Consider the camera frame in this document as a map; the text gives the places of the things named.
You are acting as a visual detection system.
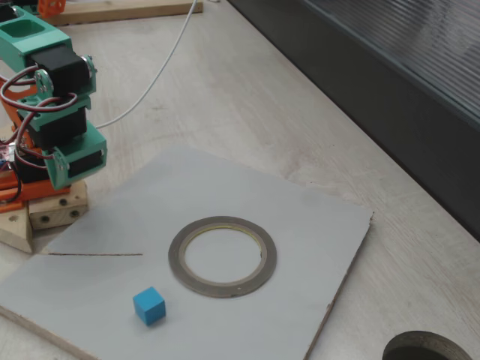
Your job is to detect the white USB cable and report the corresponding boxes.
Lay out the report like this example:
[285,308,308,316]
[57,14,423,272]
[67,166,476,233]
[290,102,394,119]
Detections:
[95,0,200,129]

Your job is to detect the long light wooden plank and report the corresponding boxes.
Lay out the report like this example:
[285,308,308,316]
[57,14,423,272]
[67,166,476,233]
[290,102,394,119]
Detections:
[48,0,204,26]

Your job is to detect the white chipboard panel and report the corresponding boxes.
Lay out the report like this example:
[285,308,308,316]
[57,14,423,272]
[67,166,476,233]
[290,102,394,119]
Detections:
[0,145,375,360]

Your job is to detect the blue cube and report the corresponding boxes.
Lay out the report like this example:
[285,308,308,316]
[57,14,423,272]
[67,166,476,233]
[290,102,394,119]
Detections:
[132,286,167,327]

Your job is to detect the pale wooden base plank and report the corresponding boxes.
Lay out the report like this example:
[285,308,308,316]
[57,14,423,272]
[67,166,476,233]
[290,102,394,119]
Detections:
[0,208,35,254]

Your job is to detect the grey ring of tape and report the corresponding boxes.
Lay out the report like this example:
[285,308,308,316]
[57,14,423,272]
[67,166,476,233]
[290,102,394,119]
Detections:
[167,215,278,299]

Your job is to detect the wooden base block with screws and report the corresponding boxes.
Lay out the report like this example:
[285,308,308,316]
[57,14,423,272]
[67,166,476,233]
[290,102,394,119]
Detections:
[28,181,89,230]

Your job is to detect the orange controller board mount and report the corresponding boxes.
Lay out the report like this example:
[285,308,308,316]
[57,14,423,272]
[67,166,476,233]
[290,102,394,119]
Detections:
[0,170,23,215]

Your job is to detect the dark partition with ribbed glass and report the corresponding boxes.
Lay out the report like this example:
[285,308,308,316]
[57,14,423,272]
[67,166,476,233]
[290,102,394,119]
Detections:
[228,0,480,243]

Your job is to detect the orange leader arm handle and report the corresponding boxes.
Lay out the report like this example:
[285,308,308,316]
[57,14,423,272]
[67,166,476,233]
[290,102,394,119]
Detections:
[37,0,66,20]

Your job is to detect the red controller circuit board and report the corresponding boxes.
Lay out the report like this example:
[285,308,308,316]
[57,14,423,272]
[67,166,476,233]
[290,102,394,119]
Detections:
[0,140,18,173]

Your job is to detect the round cable hole in table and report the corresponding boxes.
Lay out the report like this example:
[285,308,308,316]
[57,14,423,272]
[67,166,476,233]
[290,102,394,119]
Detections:
[382,330,474,360]

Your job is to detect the red white black servo wires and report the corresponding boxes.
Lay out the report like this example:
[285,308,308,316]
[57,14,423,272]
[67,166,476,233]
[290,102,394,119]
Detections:
[0,63,80,203]

